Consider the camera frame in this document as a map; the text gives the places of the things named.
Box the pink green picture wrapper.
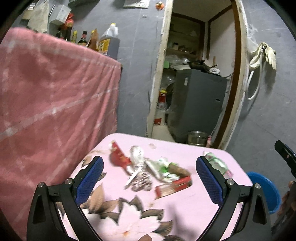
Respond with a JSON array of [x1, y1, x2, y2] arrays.
[[204, 152, 233, 179]]

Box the knotted white printed plastic bag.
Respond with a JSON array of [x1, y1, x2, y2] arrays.
[[125, 146, 152, 192]]

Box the blue plastic trash bucket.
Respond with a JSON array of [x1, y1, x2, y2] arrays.
[[247, 172, 281, 214]]

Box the pink floral table cloth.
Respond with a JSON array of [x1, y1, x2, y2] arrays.
[[57, 133, 218, 240]]

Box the pink bottle on floor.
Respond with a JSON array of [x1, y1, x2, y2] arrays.
[[206, 136, 212, 148]]

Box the red clear toothpick box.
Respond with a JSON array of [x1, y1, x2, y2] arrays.
[[155, 176, 192, 199]]

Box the metal pot on floor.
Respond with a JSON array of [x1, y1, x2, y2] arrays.
[[187, 131, 209, 147]]

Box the white rubber glove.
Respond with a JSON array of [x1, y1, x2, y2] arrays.
[[264, 43, 276, 70]]

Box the red cigarette pack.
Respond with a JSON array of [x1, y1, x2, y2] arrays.
[[110, 141, 133, 175]]

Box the dark grey cabinet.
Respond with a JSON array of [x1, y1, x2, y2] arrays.
[[168, 69, 228, 143]]

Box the white green crumpled wrapper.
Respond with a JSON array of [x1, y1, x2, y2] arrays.
[[145, 158, 180, 183]]

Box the red pink hanging cloth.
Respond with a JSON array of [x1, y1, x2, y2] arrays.
[[1, 27, 121, 240]]

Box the white red bottle on floor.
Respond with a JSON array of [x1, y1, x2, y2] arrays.
[[154, 89, 167, 126]]

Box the dark sauce bottle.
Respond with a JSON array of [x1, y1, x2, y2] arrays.
[[78, 31, 88, 46]]

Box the large soy sauce jug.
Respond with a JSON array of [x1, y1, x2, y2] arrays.
[[98, 23, 120, 60]]

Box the white hose on wall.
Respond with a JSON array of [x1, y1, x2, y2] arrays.
[[245, 46, 265, 102]]

